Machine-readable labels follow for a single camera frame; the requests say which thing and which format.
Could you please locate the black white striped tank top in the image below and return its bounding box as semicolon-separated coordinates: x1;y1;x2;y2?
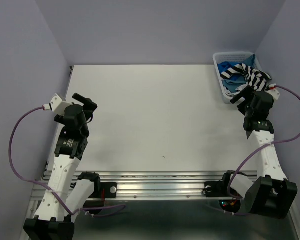
220;63;271;97

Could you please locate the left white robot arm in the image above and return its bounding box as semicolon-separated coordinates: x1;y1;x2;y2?
23;93;101;240

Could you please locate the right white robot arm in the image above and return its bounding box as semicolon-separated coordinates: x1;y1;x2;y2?
220;86;297;219

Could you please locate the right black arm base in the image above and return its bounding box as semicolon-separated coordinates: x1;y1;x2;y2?
202;180;241;214

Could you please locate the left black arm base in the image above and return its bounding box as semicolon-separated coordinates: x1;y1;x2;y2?
81;180;125;218

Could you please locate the teal tank top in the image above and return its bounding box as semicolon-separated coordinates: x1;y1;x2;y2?
222;54;255;95

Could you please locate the blue tank top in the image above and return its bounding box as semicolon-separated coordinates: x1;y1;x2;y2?
217;61;237;74

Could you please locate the white plastic basket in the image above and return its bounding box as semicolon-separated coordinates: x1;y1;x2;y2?
212;51;271;104

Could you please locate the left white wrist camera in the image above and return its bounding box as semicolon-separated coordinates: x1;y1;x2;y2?
42;93;72;116

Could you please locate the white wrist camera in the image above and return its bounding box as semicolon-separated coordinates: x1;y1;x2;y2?
265;84;280;101
42;93;72;116

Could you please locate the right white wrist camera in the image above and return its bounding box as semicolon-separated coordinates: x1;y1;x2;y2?
265;84;280;101

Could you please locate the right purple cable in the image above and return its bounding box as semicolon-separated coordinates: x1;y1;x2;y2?
221;84;300;216

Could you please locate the aluminium mounting rail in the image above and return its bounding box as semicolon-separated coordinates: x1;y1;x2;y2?
27;170;265;201

